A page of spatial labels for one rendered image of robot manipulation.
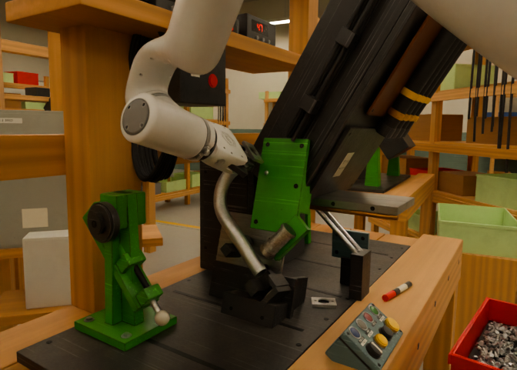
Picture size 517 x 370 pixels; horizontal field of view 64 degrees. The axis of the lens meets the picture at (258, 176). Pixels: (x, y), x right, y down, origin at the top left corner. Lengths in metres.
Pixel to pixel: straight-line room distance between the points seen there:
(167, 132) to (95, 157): 0.30
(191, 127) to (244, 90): 10.75
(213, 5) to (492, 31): 0.37
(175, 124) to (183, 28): 0.16
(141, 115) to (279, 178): 0.37
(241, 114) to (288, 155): 10.56
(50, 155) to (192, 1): 0.53
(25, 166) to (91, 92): 0.20
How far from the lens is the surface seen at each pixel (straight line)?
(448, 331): 1.72
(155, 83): 0.77
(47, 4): 0.90
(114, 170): 0.98
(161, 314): 0.81
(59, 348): 0.87
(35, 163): 0.98
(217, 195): 0.94
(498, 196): 3.62
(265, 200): 0.92
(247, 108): 11.37
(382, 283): 1.15
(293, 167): 0.90
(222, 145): 0.79
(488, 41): 0.35
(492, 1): 0.34
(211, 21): 0.61
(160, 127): 0.67
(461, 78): 4.11
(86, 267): 1.01
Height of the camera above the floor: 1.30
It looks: 7 degrees down
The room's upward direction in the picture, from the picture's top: 1 degrees clockwise
